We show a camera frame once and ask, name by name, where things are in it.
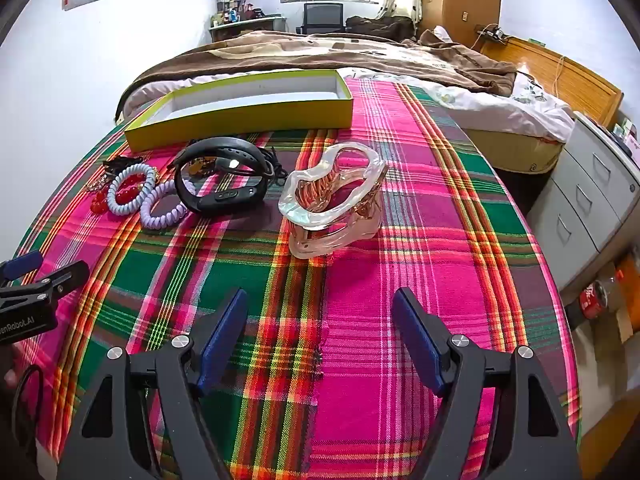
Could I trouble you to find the dark brown cloth pile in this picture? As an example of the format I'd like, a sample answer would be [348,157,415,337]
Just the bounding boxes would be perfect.
[346,15,416,41]

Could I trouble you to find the black smart band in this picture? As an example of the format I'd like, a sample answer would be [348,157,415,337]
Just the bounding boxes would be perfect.
[174,137,269,217]

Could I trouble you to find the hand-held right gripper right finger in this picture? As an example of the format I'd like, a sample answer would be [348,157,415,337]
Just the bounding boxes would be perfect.
[391,287,583,480]

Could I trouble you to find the yellow-green shallow cardboard box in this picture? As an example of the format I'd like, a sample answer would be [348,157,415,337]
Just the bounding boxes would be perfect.
[124,69,355,153]

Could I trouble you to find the pink green plaid tablecloth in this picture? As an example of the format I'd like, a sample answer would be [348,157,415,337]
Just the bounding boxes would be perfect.
[10,77,583,480]

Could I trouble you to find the yellow cable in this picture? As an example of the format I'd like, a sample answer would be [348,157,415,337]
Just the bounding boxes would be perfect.
[552,55,568,96]

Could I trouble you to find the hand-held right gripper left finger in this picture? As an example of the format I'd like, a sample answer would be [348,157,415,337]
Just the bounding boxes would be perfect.
[56,287,249,480]

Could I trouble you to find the red soda can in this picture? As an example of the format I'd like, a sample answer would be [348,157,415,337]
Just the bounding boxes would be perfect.
[579,280,609,320]

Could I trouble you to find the pale spiral hair tie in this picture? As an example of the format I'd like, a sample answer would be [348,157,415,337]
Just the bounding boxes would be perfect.
[107,164,157,218]
[140,178,193,231]

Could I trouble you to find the red bead bracelet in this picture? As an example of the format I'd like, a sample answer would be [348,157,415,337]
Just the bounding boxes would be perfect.
[90,172,146,216]

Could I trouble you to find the group of small bottles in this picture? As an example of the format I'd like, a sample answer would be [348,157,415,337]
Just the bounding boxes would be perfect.
[212,0,266,26]

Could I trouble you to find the dark wooden desk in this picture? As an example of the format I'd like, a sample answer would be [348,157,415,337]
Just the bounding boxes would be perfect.
[209,15,288,43]

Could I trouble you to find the black cable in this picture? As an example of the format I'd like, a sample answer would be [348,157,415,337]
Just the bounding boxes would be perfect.
[11,364,45,456]

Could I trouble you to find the grey drawer cabinet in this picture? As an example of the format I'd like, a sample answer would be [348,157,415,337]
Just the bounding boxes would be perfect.
[525,112,640,291]

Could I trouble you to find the orange box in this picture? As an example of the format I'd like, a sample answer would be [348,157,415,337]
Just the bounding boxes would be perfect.
[612,255,640,342]

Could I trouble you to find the white floral quilt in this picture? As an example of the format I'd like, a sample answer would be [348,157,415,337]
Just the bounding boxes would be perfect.
[116,67,576,143]

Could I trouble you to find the black elastic hair ties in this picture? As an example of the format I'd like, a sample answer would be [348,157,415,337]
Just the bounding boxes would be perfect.
[102,156,144,173]

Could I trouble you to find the brown fleece blanket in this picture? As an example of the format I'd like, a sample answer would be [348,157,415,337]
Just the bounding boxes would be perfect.
[131,29,518,98]

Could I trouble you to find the wooden bed headboard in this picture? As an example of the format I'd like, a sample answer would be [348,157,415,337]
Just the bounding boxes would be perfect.
[482,36,625,128]

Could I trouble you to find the cream and gold claw clip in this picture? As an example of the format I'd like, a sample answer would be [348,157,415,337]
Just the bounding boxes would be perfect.
[278,141,388,261]

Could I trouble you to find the beige bed base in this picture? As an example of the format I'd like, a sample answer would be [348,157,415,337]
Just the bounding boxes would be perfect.
[470,127,566,173]

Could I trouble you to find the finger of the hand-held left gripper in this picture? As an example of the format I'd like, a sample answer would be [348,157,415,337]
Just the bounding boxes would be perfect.
[0,251,45,282]
[0,260,91,307]

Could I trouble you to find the black office chair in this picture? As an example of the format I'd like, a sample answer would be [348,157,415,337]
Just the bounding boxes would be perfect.
[300,2,347,36]

